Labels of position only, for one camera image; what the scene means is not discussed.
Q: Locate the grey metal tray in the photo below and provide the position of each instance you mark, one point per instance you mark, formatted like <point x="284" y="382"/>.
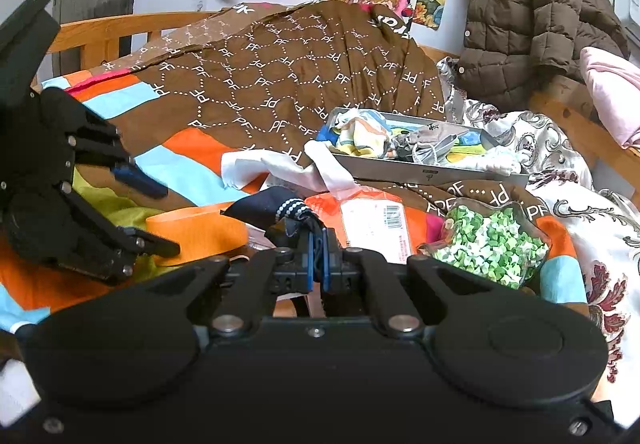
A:
<point x="400" y="170"/>

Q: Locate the pink folded blanket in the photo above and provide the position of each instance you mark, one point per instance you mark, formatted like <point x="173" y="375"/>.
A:
<point x="615" y="89"/>

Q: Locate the bag of green paper stars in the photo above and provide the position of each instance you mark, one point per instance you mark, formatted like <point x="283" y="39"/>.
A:
<point x="480" y="244"/>

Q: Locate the rainbow striped sock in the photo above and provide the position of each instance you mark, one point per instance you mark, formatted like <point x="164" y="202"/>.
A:
<point x="360" y="134"/>

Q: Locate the navy dotted cloth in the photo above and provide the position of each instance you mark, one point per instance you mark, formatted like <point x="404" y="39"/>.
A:
<point x="260" y="210"/>

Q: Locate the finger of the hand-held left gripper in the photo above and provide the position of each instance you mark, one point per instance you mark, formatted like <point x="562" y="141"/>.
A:
<point x="150" y="245"/>
<point x="142" y="180"/>

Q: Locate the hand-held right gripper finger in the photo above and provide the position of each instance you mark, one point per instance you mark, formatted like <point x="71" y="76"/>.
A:
<point x="325" y="259"/>
<point x="312" y="259"/>

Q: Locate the orange fabric band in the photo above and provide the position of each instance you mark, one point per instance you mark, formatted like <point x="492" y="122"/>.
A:
<point x="200" y="234"/>

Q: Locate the white air conditioner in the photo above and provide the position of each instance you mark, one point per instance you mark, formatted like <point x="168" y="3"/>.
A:
<point x="630" y="4"/>

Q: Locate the brown patterned quilt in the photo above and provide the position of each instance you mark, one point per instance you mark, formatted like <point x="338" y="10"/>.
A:
<point x="300" y="74"/>

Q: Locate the white floral blanket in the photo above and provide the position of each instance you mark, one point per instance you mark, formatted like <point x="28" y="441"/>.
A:
<point x="575" y="224"/>

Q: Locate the orange packet with white label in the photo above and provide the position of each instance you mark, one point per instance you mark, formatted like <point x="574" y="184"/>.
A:
<point x="327" y="210"/>

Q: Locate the white cloth strip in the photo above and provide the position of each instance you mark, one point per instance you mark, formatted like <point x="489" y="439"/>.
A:
<point x="260" y="164"/>

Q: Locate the colourful striped bedsheet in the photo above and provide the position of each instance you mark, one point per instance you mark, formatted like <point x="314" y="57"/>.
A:
<point x="197" y="147"/>

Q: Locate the small white cloth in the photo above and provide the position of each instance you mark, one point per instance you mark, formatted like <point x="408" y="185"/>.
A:
<point x="500" y="159"/>

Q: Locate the beige grey sock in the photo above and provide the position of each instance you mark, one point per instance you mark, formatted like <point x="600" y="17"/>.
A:
<point x="425" y="140"/>

